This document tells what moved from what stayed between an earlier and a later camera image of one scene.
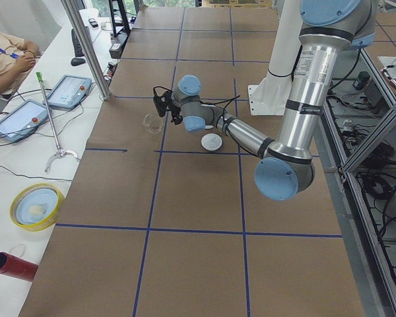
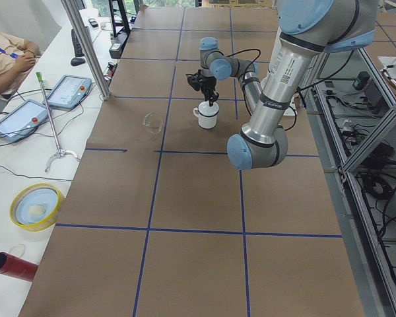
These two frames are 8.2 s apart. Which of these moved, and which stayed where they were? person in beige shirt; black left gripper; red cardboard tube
Moved: black left gripper
Stayed: red cardboard tube; person in beige shirt
